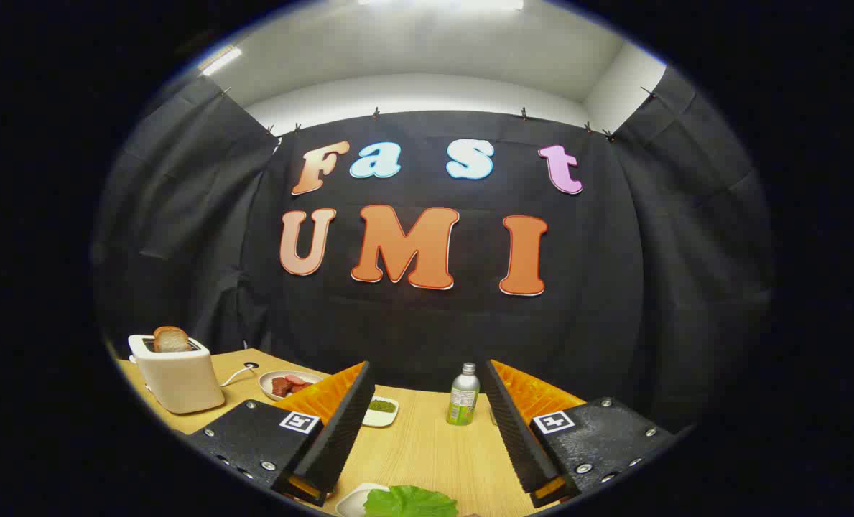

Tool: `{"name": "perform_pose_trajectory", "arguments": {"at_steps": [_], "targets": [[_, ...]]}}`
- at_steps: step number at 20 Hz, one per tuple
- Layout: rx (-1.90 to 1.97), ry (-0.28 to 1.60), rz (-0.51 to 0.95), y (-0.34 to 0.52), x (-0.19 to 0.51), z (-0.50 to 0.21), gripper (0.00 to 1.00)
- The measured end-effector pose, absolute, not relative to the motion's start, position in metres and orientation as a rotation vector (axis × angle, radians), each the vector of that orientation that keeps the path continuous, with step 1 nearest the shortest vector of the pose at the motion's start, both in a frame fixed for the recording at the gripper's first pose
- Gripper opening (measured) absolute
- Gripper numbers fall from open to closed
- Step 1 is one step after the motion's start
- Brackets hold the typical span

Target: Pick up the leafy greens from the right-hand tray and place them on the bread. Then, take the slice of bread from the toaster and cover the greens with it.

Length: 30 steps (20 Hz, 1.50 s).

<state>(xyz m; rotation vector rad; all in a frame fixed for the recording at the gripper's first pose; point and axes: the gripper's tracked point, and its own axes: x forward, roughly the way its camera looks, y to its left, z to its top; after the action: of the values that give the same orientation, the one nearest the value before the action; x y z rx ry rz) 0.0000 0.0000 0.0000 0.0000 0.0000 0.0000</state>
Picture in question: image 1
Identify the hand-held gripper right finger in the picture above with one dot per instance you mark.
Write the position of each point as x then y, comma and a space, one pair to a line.
516, 431

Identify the thick brown-crusted bread slice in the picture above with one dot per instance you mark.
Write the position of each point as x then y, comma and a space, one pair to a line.
172, 339

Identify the white leaf-shaped dish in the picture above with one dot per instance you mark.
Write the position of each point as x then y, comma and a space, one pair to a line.
353, 501

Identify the pile of green beans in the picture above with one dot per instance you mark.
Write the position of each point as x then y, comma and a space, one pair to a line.
381, 406

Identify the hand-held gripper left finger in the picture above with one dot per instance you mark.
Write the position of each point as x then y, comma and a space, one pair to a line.
344, 431

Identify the white toaster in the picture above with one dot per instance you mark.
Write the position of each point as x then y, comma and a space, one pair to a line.
182, 380

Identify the round white plate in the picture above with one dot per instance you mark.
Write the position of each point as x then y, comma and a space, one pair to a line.
268, 379

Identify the green lettuce leaf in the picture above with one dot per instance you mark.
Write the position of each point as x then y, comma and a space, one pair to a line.
412, 502

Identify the white divided tray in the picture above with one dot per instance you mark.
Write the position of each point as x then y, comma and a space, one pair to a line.
387, 418

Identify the green label metal bottle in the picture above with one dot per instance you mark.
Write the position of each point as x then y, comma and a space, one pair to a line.
462, 402

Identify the long ceiling light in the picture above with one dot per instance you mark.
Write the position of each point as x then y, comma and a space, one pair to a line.
222, 61
441, 3

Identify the brown meat piece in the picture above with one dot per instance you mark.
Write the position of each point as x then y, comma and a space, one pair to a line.
302, 387
281, 387

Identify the black backdrop cloth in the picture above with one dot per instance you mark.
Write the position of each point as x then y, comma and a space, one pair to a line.
434, 330

